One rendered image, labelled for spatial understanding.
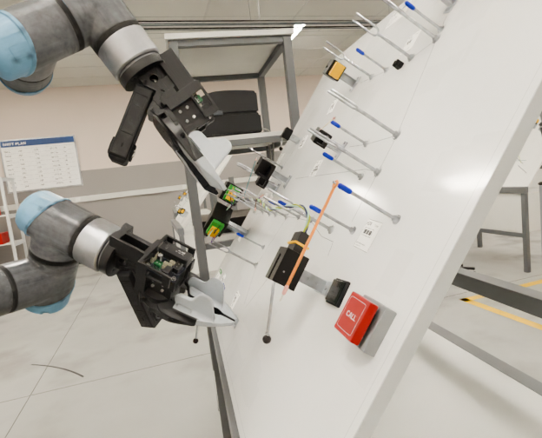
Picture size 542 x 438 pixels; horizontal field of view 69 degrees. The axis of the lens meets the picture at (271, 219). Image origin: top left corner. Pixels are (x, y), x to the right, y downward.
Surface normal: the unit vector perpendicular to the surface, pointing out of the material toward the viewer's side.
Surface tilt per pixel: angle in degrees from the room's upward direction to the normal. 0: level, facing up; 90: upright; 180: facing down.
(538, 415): 0
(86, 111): 90
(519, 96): 54
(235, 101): 90
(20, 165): 90
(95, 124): 90
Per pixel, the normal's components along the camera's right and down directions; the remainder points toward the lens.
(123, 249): -0.35, 0.51
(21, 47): 0.67, 0.39
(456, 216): -0.85, -0.47
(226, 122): 0.25, 0.08
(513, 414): -0.11, -0.99
